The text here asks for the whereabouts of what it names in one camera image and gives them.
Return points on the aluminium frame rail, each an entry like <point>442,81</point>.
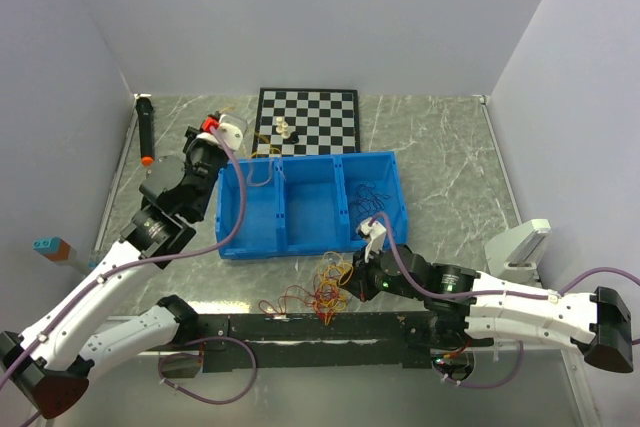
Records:
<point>507,387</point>

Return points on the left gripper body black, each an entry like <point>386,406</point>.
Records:
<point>200,158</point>

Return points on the blue three-compartment plastic bin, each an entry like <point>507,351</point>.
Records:
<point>308,205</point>

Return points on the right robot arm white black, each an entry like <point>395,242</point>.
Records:
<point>475,305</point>

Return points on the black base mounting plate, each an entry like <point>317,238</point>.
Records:
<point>407,339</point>

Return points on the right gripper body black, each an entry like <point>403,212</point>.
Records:
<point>371,279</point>

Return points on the black white chessboard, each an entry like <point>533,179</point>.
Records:
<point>326,120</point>

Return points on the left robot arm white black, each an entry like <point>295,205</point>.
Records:
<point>53,361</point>

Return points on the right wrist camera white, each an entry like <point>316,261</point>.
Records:
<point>374,233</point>

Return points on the cream chess piece front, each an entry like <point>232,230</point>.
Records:
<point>284,131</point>

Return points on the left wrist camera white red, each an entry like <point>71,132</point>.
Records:
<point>226,126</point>

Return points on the blue brown toy block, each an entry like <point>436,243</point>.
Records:
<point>56,251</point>

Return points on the white grey stand device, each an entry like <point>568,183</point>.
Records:
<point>514,255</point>

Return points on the black marker orange cap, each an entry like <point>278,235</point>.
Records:
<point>145,114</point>

